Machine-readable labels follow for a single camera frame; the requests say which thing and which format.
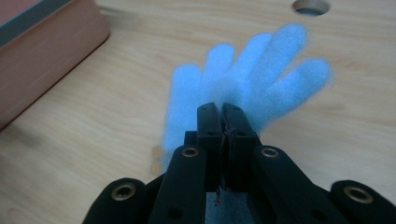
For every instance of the blue glove with grey cuff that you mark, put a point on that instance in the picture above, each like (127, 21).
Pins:
(249, 68)

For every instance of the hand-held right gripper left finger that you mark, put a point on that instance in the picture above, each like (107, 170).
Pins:
(186, 174)

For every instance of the pink plastic basin grey rim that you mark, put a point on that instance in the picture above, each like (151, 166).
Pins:
(46, 59)

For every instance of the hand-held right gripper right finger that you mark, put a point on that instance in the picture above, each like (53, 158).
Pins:
(274, 180)

